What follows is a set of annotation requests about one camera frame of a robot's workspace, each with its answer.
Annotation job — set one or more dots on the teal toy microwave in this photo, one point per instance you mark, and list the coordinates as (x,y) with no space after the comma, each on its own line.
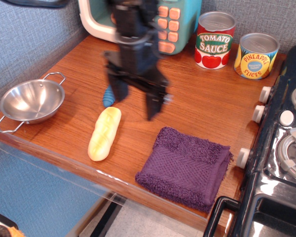
(178,20)

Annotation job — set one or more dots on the blue handled fork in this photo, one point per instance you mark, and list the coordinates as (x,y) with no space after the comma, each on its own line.
(108,97)

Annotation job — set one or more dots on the purple cloth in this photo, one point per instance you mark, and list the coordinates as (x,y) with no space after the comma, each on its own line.
(185,169)

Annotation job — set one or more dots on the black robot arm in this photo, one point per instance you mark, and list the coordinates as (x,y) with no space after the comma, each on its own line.
(133,18)

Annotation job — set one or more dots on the small steel bowl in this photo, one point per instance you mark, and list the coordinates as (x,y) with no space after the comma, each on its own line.
(33,101)

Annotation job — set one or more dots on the tomato sauce can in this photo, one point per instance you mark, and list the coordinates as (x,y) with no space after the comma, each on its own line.
(214,38)

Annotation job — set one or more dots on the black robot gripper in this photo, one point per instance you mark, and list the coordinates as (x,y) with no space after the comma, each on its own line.
(135,64)

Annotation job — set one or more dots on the pineapple slices can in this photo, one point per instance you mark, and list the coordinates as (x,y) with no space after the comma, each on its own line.
(256,55)

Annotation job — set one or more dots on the yellow toy bread loaf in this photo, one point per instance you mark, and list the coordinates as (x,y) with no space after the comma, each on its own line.
(104,133)

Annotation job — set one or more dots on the black toy stove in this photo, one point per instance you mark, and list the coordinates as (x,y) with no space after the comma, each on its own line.
(267,204)

